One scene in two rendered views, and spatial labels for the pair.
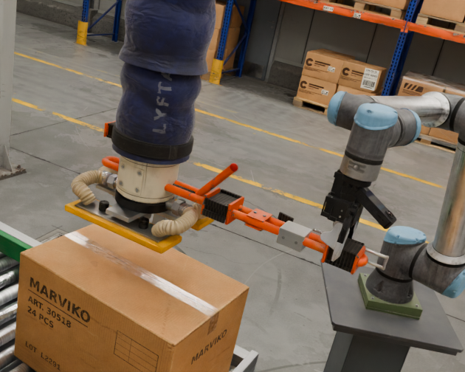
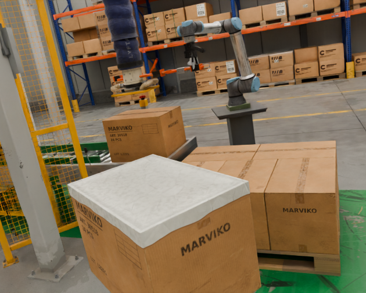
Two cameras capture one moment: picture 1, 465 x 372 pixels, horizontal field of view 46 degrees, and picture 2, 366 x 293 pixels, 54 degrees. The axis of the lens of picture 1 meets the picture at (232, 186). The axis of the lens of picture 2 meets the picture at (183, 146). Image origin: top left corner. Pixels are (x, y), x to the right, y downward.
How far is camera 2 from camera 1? 1.81 m
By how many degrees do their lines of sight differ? 6
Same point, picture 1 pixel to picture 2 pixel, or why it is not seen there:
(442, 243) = (242, 72)
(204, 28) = (132, 22)
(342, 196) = (188, 50)
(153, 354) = (155, 124)
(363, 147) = (186, 32)
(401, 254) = (233, 85)
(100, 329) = (136, 128)
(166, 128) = (132, 55)
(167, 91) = (129, 44)
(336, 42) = (207, 57)
